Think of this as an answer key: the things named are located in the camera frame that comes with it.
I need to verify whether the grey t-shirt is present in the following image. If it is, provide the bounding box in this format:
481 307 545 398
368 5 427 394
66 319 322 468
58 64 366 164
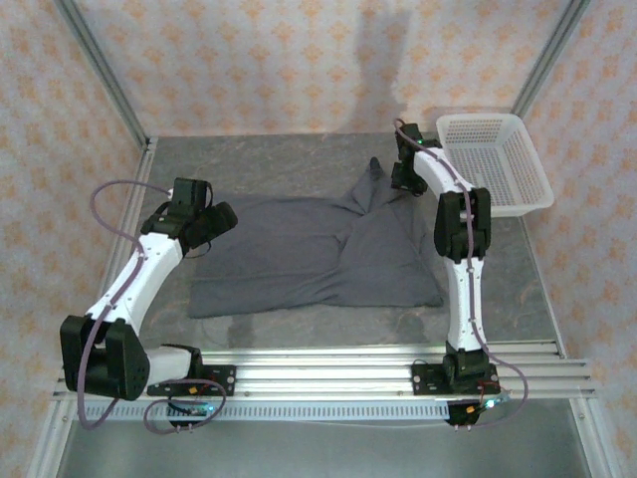
187 156 445 321

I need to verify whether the white perforated plastic basket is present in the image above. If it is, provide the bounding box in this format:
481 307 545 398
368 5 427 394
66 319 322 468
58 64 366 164
435 113 556 219

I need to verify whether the small circuit board green light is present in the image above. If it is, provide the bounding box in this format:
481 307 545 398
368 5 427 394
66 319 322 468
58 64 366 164
465 395 512 414
166 397 220 418

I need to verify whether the grey metal lower panel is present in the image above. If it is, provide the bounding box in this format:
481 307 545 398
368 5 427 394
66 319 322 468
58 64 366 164
54 420 593 478

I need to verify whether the aluminium side rail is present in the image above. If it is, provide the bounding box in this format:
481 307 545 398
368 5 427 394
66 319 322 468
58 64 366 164
82 137 159 359
520 216 566 358

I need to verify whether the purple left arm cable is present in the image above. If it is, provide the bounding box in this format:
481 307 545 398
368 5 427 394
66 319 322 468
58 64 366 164
74 179 228 434

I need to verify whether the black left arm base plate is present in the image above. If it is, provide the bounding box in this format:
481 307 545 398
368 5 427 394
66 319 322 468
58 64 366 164
147 364 237 398

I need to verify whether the aluminium frame post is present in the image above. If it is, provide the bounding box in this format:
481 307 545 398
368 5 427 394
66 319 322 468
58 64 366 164
511 0 592 120
55 0 151 148

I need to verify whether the aluminium mounting rail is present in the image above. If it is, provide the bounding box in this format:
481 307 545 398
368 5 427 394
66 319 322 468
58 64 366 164
52 348 597 400

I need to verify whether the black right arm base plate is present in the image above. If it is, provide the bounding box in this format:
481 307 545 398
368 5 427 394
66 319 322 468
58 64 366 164
411 362 501 398

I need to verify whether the white slotted cable duct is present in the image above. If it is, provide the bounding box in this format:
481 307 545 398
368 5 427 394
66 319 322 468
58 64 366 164
74 400 452 423

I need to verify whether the aluminium frame leg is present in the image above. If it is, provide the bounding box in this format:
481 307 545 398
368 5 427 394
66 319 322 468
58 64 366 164
27 397 76 478
569 397 613 478

